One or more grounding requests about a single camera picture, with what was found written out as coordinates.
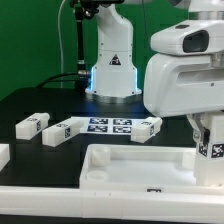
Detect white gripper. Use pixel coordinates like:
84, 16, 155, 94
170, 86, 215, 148
143, 20, 224, 145

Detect white desk tabletop tray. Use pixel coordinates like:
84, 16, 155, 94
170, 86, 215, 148
79, 144, 224, 195

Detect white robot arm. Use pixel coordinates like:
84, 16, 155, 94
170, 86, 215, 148
70, 0, 224, 144

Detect white sheet with markers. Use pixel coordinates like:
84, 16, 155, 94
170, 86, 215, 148
76, 117, 142, 135

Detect white left side block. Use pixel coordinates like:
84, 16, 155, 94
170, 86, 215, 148
0, 144, 10, 171

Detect black cable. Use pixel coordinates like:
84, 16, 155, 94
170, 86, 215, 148
35, 71, 92, 89

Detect black camera stand pole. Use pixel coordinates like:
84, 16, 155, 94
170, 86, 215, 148
70, 0, 99, 91

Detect white front rail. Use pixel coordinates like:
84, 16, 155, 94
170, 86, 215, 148
0, 186, 224, 224

